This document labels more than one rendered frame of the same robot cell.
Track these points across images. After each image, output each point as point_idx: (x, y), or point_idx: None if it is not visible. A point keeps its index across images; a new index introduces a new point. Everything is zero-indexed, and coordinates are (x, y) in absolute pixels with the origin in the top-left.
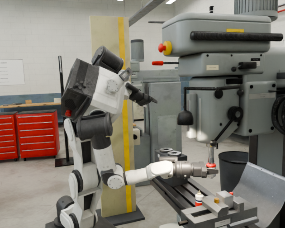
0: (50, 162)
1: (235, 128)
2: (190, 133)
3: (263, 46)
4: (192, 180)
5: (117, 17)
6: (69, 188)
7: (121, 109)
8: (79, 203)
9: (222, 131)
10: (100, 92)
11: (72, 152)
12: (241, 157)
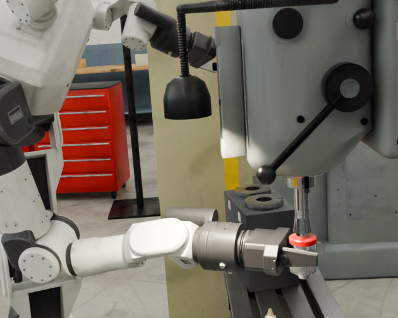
0: (102, 206)
1: (353, 133)
2: (223, 143)
3: None
4: (316, 280)
5: None
6: (123, 271)
7: (62, 74)
8: (17, 308)
9: (296, 140)
10: None
11: (158, 187)
12: None
